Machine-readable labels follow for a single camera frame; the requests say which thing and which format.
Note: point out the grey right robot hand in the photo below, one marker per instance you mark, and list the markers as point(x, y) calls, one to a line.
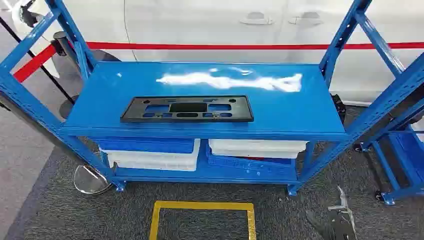
point(341, 222)

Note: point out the stanchion with chrome base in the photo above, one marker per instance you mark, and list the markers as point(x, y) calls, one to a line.
point(92, 181)

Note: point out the red barrier belt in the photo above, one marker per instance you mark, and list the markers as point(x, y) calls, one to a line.
point(232, 46)
point(33, 65)

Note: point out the blue plastic bin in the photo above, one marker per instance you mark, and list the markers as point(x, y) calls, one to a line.
point(245, 164)
point(145, 145)

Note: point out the white plastic bin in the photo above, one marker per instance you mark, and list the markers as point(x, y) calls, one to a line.
point(155, 162)
point(258, 147)

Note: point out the black plastic plate frame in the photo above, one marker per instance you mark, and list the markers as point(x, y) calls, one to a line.
point(243, 111)

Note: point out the thin black stanchion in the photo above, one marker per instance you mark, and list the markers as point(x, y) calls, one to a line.
point(68, 107)

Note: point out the thin yellow tape square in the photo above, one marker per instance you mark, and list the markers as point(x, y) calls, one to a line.
point(202, 205)

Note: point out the black stanchion post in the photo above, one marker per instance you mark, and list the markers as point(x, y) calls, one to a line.
point(60, 41)

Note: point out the white car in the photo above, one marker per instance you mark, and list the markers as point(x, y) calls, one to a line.
point(215, 26)

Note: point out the blue metal shelf rack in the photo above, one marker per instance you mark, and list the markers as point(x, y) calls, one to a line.
point(281, 109)
point(407, 192)

